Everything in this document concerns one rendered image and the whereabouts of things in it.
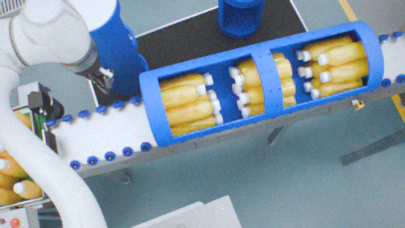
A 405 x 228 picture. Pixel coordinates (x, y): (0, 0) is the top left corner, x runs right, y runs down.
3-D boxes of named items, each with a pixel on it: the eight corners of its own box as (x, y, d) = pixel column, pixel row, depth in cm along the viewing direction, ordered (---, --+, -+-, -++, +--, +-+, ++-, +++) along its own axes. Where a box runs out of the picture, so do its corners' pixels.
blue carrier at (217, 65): (367, 100, 153) (394, 70, 126) (163, 155, 150) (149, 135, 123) (342, 43, 162) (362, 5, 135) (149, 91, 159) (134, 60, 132)
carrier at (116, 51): (138, 101, 241) (156, 62, 247) (99, 42, 156) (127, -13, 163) (100, 86, 244) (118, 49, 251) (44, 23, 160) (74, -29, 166)
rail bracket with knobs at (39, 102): (54, 115, 162) (43, 109, 152) (39, 119, 162) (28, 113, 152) (51, 95, 164) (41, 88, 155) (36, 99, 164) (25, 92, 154)
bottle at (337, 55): (371, 40, 134) (327, 51, 133) (372, 58, 136) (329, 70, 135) (361, 38, 140) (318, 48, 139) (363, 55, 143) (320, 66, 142)
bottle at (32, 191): (35, 202, 152) (14, 199, 134) (32, 186, 154) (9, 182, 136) (51, 196, 153) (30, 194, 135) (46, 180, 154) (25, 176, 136)
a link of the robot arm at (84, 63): (62, 19, 78) (72, 32, 84) (43, 55, 76) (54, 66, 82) (98, 32, 77) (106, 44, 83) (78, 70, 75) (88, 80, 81)
